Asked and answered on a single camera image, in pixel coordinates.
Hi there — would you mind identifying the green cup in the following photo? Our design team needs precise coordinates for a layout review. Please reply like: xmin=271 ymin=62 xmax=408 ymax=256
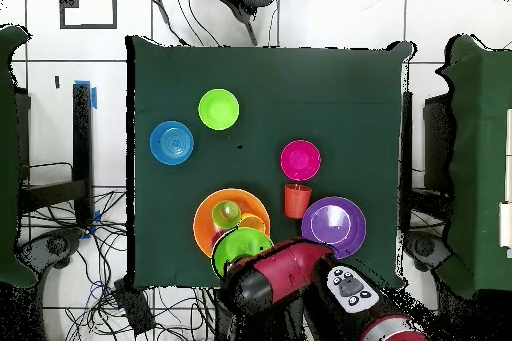
xmin=210 ymin=199 xmax=243 ymax=231

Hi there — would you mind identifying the yellow cup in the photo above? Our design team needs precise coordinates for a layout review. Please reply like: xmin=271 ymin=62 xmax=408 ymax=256
xmin=238 ymin=212 xmax=268 ymax=235

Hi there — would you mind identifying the large orange bowl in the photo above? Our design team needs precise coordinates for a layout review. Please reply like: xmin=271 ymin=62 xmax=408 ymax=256
xmin=192 ymin=188 xmax=272 ymax=261

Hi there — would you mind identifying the large green bowl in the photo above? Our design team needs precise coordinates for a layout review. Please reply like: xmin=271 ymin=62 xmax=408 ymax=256
xmin=210 ymin=226 xmax=276 ymax=279

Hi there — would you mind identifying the pink bowl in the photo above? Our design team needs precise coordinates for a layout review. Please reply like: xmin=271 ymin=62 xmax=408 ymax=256
xmin=279 ymin=139 xmax=322 ymax=182

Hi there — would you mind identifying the red-orange cup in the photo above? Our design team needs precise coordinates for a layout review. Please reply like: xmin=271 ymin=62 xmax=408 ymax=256
xmin=284 ymin=183 xmax=314 ymax=221

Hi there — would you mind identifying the small green bowl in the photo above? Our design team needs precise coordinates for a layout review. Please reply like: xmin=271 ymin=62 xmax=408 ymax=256
xmin=197 ymin=88 xmax=240 ymax=131

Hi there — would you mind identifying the dark green table cloth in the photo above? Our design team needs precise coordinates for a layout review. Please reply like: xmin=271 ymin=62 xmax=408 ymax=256
xmin=125 ymin=34 xmax=417 ymax=292

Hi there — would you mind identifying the blue bowl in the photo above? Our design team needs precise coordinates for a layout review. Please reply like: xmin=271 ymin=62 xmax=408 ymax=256
xmin=149 ymin=120 xmax=195 ymax=167

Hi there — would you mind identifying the purple bowl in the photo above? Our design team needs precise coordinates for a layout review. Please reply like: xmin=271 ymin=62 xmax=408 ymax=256
xmin=300 ymin=195 xmax=368 ymax=261

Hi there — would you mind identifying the blue tape strip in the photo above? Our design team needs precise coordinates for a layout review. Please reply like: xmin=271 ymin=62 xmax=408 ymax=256
xmin=74 ymin=79 xmax=98 ymax=111

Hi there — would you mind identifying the black metal stand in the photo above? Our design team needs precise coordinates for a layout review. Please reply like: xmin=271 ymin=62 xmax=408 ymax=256
xmin=15 ymin=83 xmax=94 ymax=230

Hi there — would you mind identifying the black power strip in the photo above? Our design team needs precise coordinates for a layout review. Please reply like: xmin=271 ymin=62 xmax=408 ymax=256
xmin=112 ymin=278 xmax=156 ymax=337

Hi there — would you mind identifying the green cloth covered side table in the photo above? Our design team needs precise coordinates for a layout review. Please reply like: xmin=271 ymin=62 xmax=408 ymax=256
xmin=0 ymin=23 xmax=38 ymax=289
xmin=435 ymin=33 xmax=512 ymax=299

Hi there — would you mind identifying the white box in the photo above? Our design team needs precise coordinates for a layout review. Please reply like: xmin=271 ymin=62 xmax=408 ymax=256
xmin=498 ymin=201 xmax=512 ymax=249

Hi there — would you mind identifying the bundle of floor cables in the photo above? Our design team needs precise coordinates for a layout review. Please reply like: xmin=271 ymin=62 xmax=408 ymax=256
xmin=19 ymin=186 xmax=217 ymax=341

